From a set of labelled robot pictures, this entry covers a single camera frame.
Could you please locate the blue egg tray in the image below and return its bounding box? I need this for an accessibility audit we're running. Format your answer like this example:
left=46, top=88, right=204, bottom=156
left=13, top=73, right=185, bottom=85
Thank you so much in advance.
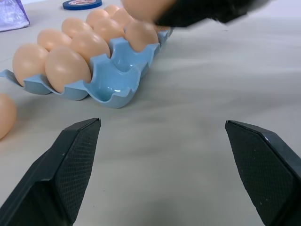
left=0, top=26, right=174, bottom=109

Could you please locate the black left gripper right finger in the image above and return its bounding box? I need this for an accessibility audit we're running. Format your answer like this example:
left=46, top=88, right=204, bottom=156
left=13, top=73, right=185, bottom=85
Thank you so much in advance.
left=225, top=120, right=301, bottom=226

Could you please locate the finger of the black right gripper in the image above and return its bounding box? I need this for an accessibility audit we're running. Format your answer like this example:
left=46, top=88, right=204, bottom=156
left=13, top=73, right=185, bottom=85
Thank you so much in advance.
left=153, top=0, right=210, bottom=27

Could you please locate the beige egg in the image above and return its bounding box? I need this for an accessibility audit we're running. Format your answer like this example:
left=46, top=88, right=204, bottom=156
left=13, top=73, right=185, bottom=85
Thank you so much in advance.
left=0, top=93, right=17, bottom=140
left=85, top=8, right=111, bottom=27
left=93, top=18, right=126, bottom=43
left=112, top=8, right=136, bottom=27
left=12, top=43, right=49, bottom=87
left=103, top=4, right=121, bottom=16
left=61, top=17, right=94, bottom=39
left=124, top=21, right=159, bottom=52
left=120, top=0, right=177, bottom=22
left=37, top=28, right=72, bottom=53
left=70, top=31, right=111, bottom=66
left=45, top=46, right=92, bottom=93

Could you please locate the blue tape roll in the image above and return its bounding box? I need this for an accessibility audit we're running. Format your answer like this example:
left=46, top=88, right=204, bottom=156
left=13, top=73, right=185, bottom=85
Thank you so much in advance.
left=62, top=0, right=103, bottom=11

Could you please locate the purple plastic bag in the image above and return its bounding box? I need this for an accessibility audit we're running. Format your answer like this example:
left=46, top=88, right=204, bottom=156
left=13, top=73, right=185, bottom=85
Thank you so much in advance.
left=0, top=0, right=31, bottom=33

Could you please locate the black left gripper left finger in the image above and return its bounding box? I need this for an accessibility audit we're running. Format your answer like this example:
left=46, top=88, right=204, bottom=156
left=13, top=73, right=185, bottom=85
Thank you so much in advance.
left=0, top=118, right=102, bottom=226

